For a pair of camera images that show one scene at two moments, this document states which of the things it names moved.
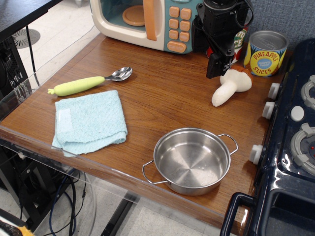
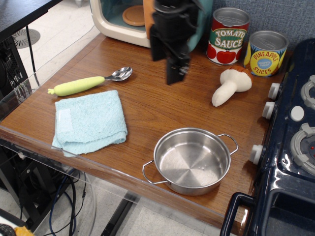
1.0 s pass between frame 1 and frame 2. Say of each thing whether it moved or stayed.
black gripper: moved
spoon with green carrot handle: stayed
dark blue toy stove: stayed
